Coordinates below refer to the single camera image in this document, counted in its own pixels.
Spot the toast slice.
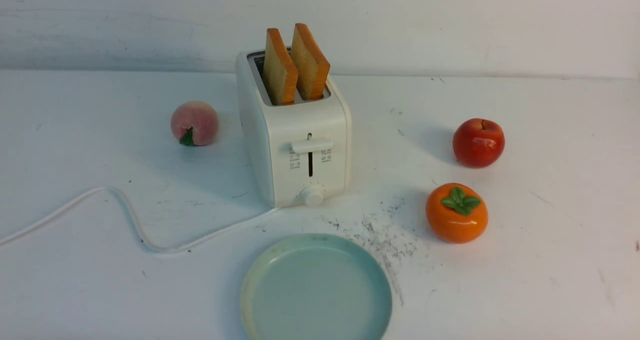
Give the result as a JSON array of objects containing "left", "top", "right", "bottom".
[
  {"left": 262, "top": 28, "right": 298, "bottom": 106},
  {"left": 290, "top": 23, "right": 330, "bottom": 100}
]

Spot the pink peach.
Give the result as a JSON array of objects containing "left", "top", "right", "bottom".
[{"left": 170, "top": 101, "right": 220, "bottom": 147}]

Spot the white power cord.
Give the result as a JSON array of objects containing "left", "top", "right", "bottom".
[{"left": 0, "top": 186, "right": 281, "bottom": 254}]

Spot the white two-slot toaster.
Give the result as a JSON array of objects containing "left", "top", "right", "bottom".
[{"left": 235, "top": 49, "right": 352, "bottom": 208}]

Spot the red apple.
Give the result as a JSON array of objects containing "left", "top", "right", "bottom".
[{"left": 452, "top": 118, "right": 506, "bottom": 168}]

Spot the orange persimmon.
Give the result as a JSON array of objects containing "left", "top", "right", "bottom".
[{"left": 425, "top": 183, "right": 489, "bottom": 244}]

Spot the light blue plate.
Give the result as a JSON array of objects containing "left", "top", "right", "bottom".
[{"left": 239, "top": 233, "right": 393, "bottom": 340}]

